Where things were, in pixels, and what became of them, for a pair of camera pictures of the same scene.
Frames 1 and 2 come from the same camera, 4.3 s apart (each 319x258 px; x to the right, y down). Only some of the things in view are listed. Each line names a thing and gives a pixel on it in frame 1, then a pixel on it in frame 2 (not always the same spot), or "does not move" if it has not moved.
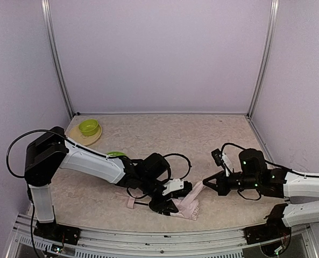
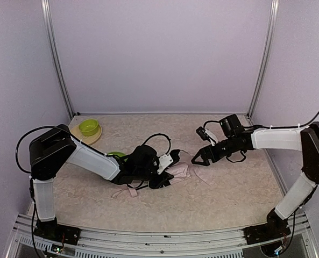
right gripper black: (222, 184) → (209, 153)
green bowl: (89, 127) does not move
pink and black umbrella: (187, 207) → (184, 171)
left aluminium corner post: (52, 46) does not move
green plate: (115, 153) does not move
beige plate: (75, 133) does not move
